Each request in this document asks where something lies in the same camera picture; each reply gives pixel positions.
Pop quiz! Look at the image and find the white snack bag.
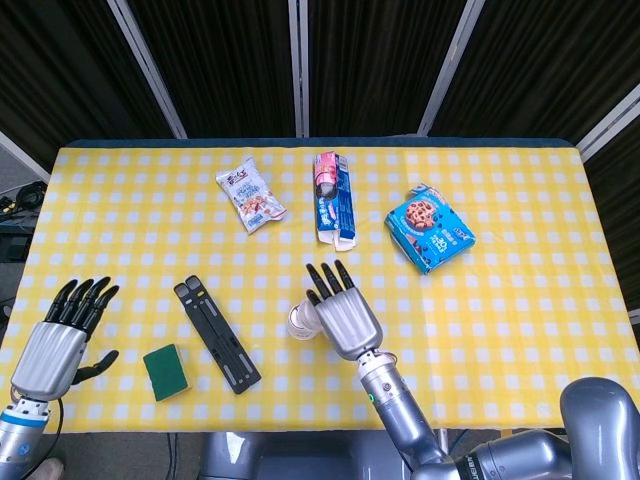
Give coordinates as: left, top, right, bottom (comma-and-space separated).
215, 156, 288, 235

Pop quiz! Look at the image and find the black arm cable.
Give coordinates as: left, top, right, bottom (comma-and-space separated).
49, 397, 65, 459

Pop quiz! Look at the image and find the yellow white checkered tablecloth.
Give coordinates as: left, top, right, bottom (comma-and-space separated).
0, 144, 640, 435

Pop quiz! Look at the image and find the blue chocolate chip cookie box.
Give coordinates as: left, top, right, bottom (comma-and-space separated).
383, 182, 477, 276

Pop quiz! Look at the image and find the black corrugated partition panel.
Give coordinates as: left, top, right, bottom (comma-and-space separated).
429, 0, 640, 146
127, 0, 301, 139
0, 0, 179, 156
307, 0, 471, 137

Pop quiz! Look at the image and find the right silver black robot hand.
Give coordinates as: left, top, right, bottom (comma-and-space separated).
305, 259, 384, 362

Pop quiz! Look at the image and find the black floor cable bundle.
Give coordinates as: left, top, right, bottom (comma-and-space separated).
0, 180, 49, 224

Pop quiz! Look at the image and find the grey robot torso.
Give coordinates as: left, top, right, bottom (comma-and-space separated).
199, 430, 416, 480

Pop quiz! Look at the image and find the white sneaker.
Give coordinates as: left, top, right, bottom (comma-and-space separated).
37, 457, 65, 480

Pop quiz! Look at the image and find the green yellow sponge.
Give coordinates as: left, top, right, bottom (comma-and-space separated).
142, 343, 192, 403

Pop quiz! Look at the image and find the paper cup with black line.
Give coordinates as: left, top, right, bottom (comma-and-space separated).
287, 299, 324, 343

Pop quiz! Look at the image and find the blue floor cable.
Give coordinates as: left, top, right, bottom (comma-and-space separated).
439, 428, 470, 454

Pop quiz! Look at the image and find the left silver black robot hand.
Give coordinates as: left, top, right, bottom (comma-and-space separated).
9, 276, 121, 403

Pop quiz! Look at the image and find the black folding stand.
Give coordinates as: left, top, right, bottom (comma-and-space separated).
172, 274, 263, 396

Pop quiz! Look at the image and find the white partition post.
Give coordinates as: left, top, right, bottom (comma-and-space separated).
417, 0, 484, 137
574, 82, 640, 161
0, 129, 51, 184
107, 0, 189, 140
287, 0, 311, 139

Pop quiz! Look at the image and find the blue pink cookie carton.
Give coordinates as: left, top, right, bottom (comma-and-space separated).
312, 151, 359, 253

